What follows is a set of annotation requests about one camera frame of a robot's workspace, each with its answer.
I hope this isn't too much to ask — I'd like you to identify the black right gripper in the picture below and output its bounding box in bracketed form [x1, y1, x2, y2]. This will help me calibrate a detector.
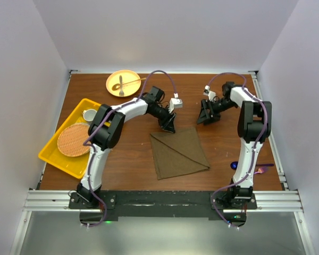
[196, 99, 237, 125]

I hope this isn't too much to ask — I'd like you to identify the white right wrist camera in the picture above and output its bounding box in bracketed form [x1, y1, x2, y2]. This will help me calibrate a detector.
[203, 85, 216, 101]

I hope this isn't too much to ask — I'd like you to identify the yellow plastic tray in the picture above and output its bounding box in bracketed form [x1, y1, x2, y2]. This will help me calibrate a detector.
[38, 98, 100, 179]

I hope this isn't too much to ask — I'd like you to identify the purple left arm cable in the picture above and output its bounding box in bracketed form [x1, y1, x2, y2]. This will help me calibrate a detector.
[79, 70, 179, 228]

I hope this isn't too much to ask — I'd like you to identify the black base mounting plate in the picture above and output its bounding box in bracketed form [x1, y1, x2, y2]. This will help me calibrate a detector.
[68, 190, 257, 223]

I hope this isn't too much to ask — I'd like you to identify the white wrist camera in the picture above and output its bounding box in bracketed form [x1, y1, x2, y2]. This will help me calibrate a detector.
[203, 85, 216, 101]
[169, 98, 183, 112]

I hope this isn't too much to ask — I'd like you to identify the beige round plate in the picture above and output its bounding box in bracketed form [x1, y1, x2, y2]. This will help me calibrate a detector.
[106, 70, 145, 97]

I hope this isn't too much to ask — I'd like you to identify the brown cloth napkin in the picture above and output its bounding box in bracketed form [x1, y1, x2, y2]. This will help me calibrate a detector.
[150, 127, 210, 180]

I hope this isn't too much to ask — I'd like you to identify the iridescent purple fork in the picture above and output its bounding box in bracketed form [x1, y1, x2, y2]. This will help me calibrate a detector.
[254, 166, 268, 174]

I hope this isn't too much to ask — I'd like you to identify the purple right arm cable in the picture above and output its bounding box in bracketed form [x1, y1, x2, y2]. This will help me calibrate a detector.
[209, 72, 268, 229]

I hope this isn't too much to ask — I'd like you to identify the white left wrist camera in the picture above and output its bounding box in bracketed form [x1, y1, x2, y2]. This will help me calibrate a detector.
[169, 98, 183, 112]

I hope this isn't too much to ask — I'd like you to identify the grey mug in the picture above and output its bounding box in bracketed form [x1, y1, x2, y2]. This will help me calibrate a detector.
[82, 108, 97, 123]

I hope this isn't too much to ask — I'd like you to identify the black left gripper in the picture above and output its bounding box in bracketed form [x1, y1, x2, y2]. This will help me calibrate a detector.
[149, 104, 176, 133]

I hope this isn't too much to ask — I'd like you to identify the silver fork on plate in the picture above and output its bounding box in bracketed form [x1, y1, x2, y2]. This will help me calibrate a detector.
[119, 75, 124, 97]

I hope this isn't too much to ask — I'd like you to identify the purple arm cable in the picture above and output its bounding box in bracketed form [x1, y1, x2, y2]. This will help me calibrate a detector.
[79, 70, 179, 228]
[209, 72, 268, 229]

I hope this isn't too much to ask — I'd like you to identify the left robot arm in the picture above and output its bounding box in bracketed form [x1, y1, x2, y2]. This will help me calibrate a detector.
[76, 87, 183, 208]

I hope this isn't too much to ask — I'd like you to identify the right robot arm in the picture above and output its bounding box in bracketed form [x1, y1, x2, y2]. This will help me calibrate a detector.
[197, 82, 272, 209]

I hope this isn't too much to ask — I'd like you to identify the gold spoon on plate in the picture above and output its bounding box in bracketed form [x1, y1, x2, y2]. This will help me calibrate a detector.
[112, 78, 146, 91]

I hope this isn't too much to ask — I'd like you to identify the iridescent blue spoon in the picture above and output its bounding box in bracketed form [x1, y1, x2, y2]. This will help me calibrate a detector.
[230, 161, 238, 170]

